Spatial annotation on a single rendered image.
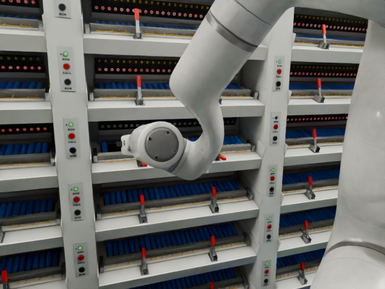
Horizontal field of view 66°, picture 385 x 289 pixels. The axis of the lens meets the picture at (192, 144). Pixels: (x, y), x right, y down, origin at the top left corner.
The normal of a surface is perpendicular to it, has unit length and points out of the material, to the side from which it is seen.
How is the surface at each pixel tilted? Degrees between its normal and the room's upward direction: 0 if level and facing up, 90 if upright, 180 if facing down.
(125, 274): 20
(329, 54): 110
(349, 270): 14
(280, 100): 90
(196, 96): 119
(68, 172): 90
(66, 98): 90
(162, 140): 80
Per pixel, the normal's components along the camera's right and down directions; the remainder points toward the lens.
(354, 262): -0.22, -0.97
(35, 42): 0.29, 0.51
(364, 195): -0.76, 0.44
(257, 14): 0.05, 0.66
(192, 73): -0.48, 0.33
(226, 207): 0.11, -0.85
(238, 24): -0.20, 0.54
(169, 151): 0.33, 0.04
